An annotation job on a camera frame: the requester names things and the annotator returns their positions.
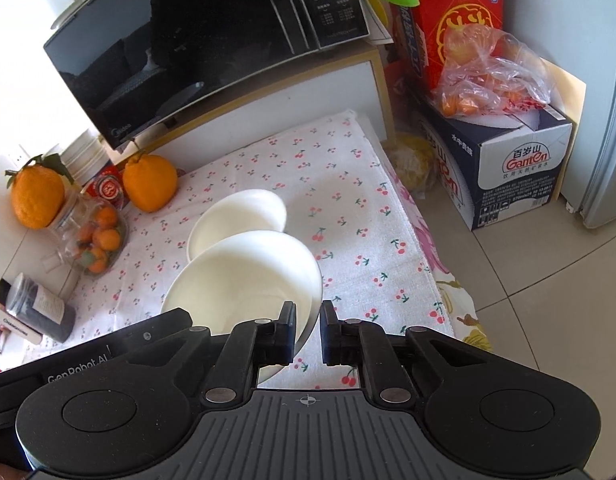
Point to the Ganten water carton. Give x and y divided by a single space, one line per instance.
496 167

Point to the large cream bowl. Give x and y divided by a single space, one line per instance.
249 276

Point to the red gift box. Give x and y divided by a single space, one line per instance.
420 33

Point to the black microwave oven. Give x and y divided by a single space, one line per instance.
132 64

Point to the silver refrigerator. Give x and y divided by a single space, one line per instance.
579 38

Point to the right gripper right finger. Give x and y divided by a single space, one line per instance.
377 356

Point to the large orange on jar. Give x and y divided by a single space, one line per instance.
38 190

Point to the plastic bag of oranges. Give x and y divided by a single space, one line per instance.
490 72

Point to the glass jar of kumquats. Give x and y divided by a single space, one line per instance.
89 233

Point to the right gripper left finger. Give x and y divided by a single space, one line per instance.
250 346

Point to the pink floral cloth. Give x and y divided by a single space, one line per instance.
458 303

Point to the jar of dark seeds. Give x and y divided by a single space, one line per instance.
29 310

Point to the large orange near microwave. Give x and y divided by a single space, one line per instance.
150 181

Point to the small white speckled bowl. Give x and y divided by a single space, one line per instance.
248 210

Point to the stack of paper cups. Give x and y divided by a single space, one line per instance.
85 158

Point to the cherry print tablecloth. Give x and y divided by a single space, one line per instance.
309 216

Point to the yellow bag on floor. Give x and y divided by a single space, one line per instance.
414 161

